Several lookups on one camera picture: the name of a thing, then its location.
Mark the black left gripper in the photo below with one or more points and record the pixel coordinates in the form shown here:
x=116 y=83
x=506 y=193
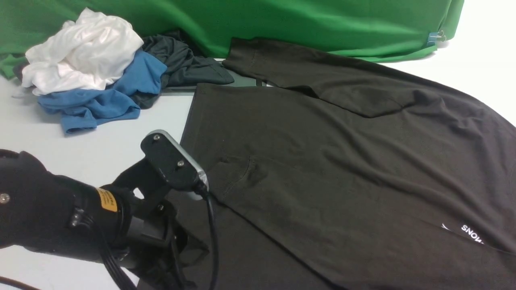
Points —
x=159 y=247

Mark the dark gray long-sleeve shirt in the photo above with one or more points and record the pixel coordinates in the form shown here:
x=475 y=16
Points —
x=350 y=175

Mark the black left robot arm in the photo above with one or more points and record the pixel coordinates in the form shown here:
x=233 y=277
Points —
x=58 y=215

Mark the blue crumpled shirt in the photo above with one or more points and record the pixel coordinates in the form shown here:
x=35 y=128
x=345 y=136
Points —
x=85 y=109

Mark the dark teal crumpled shirt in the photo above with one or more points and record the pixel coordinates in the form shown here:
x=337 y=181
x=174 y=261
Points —
x=186 y=65

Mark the white crumpled shirt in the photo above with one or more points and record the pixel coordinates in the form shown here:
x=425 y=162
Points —
x=89 y=53

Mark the green backdrop cloth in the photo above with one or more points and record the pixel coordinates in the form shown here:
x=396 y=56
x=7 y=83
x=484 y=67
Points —
x=372 y=30

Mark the blue binder clip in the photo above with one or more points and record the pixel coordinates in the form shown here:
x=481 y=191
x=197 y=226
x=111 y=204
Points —
x=436 y=38

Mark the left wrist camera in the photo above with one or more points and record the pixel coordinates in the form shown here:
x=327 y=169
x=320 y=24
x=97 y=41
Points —
x=174 y=165

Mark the metal table cable hatch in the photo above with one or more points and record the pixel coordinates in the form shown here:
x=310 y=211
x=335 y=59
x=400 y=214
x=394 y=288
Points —
x=239 y=81

